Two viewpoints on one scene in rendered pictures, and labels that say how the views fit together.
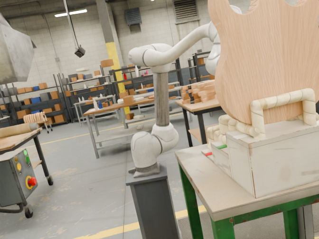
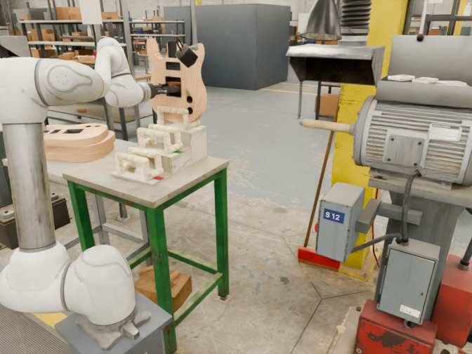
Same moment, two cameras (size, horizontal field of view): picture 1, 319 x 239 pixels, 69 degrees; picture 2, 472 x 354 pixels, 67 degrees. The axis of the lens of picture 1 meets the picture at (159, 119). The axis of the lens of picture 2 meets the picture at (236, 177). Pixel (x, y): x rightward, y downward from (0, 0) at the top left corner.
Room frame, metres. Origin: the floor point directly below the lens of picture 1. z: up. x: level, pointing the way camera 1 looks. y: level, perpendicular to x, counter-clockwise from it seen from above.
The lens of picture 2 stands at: (2.00, 1.03, 1.61)
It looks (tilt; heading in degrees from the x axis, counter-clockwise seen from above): 23 degrees down; 217
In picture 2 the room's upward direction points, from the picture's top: straight up
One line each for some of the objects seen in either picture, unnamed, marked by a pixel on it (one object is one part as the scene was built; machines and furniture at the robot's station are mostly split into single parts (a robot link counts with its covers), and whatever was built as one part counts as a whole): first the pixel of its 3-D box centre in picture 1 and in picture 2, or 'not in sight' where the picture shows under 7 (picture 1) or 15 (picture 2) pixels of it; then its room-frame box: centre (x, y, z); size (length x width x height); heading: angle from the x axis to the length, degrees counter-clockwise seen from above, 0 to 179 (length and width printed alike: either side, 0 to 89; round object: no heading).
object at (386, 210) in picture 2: not in sight; (400, 213); (0.83, 0.83, 1.02); 0.13 x 0.04 x 0.04; 95
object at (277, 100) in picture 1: (282, 99); not in sight; (0.65, -0.36, 1.20); 0.20 x 0.03 x 0.03; 98
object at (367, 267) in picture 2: not in sight; (346, 254); (-0.26, 0.33, 0.02); 0.40 x 0.40 x 0.02; 5
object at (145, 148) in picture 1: (143, 147); (102, 280); (1.53, 0.14, 0.87); 0.18 x 0.16 x 0.22; 130
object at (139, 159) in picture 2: (226, 126); (131, 158); (1.05, -0.30, 1.04); 0.20 x 0.03 x 0.03; 98
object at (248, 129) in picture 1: (247, 128); (192, 124); (0.68, -0.26, 1.12); 0.11 x 0.03 x 0.03; 9
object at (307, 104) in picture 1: (309, 109); not in sight; (0.66, -0.44, 1.15); 0.03 x 0.03 x 0.09
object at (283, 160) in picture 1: (277, 152); (178, 141); (0.70, -0.35, 1.02); 0.27 x 0.15 x 0.17; 99
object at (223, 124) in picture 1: (224, 131); (167, 144); (0.88, -0.24, 1.07); 0.03 x 0.03 x 0.09
